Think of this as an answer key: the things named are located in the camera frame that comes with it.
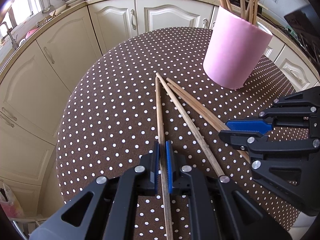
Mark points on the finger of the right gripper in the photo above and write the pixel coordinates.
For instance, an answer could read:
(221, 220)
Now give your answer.
(244, 140)
(260, 127)

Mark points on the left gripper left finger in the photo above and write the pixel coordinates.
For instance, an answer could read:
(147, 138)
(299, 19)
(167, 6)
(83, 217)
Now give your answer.
(148, 180)

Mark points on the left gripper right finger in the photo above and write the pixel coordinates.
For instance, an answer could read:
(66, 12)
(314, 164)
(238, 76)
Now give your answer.
(177, 184)

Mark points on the steel kitchen faucet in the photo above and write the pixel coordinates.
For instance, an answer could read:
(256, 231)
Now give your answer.
(13, 40)

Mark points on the pink cylindrical utensil cup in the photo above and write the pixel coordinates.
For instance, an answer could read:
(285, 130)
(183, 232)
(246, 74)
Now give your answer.
(234, 50)

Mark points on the cream lower cabinets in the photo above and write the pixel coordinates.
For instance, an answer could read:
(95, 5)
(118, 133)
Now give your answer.
(39, 78)

